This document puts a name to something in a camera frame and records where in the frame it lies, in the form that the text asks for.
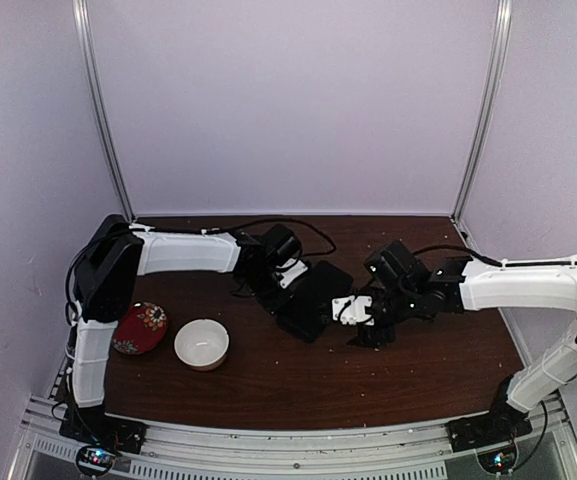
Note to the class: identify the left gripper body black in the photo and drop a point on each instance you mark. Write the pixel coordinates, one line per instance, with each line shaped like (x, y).
(269, 300)

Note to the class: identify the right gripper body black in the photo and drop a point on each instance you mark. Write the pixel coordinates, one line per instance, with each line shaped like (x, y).
(372, 339)

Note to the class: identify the black zip tool case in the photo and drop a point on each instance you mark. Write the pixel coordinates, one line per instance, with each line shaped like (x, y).
(309, 311)

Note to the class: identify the white ceramic bowl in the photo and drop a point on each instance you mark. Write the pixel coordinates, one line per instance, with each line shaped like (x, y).
(202, 344)

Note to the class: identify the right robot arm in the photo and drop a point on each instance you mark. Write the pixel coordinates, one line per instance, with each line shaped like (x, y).
(465, 282)

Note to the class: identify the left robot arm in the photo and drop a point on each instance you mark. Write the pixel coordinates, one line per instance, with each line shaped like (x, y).
(101, 281)

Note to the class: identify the red floral plate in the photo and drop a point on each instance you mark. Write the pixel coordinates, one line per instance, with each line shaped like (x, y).
(141, 329)

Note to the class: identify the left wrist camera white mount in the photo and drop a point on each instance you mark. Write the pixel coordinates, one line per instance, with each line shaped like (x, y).
(292, 270)

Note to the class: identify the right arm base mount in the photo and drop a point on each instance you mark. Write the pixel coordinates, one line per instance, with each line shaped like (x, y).
(492, 434)

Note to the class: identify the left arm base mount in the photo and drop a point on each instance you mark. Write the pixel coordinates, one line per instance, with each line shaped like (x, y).
(105, 438)

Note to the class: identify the left aluminium frame post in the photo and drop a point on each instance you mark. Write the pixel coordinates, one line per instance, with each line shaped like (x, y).
(86, 42)

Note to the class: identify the aluminium frame post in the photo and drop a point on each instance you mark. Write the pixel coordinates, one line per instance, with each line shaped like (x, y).
(494, 75)
(86, 42)

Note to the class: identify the aluminium front rail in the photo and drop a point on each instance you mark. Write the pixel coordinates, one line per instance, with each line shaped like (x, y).
(408, 451)

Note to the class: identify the right aluminium frame post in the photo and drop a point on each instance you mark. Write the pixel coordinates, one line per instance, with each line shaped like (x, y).
(494, 75)

